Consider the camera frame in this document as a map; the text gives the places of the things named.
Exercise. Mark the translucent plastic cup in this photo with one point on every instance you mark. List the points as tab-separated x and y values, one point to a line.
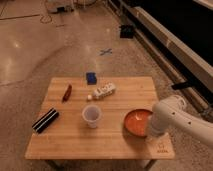
91	115

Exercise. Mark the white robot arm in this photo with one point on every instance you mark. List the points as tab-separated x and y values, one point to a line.
171	111

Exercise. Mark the white plastic bottle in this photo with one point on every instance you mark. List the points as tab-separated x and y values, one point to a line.
102	92

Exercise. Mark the black white striped box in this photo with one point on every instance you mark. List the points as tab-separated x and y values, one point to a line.
40	125

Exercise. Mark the wooden folding table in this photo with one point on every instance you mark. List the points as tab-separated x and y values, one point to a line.
69	137

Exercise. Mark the white device on floor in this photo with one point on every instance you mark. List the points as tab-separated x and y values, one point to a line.
54	6

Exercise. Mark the blue sponge block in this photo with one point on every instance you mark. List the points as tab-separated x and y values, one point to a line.
91	78

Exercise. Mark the orange ceramic bowl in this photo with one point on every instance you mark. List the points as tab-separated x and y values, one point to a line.
136	121

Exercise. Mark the black box on floor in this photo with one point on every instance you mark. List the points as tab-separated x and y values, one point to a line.
126	31

